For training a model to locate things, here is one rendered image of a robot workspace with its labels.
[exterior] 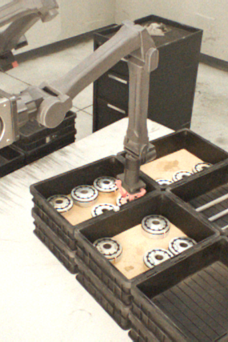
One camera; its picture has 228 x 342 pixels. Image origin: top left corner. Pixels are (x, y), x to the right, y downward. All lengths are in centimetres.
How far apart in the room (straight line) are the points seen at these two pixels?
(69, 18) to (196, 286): 436
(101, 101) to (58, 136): 65
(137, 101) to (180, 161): 68
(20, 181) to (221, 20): 344
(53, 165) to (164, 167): 55
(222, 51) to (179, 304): 402
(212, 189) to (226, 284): 52
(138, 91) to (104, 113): 205
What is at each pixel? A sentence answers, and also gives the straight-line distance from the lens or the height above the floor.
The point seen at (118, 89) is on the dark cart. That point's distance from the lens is 353.
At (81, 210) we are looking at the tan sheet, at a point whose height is 83.
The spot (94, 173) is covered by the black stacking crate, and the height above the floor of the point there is 88.
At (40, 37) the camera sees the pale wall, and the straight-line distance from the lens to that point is 553.
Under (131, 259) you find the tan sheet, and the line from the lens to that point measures 180.
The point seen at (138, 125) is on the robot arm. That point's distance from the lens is 175.
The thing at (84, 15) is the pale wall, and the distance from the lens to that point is 590.
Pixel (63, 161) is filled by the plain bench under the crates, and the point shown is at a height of 70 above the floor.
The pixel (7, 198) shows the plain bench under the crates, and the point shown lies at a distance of 229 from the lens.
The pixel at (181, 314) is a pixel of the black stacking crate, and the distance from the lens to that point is 165.
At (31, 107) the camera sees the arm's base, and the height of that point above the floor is 146.
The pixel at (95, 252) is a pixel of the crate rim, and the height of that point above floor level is 93.
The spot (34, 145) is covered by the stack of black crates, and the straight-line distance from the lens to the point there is 301.
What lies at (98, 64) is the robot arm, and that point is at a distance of 145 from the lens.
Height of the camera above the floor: 206
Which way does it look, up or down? 34 degrees down
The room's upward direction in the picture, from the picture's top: 2 degrees clockwise
